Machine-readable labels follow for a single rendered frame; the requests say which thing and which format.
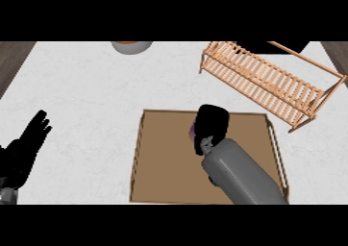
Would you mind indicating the brown wooden tray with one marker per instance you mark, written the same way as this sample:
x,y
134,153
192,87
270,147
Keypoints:
x,y
171,160

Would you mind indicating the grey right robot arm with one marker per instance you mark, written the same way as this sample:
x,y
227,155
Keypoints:
x,y
242,176

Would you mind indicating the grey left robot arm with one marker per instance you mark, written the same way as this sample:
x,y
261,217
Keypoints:
x,y
7,196

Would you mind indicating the purple can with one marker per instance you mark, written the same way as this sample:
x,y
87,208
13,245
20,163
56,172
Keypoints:
x,y
193,130

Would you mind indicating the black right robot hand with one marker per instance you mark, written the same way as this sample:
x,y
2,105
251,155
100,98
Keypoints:
x,y
212,123

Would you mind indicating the wooden tiered shelf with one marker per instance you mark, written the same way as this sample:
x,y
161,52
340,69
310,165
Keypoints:
x,y
272,81

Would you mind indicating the grey bowl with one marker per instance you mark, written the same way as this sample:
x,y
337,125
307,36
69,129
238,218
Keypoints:
x,y
133,47

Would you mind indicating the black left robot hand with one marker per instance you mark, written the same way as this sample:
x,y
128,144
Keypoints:
x,y
24,150

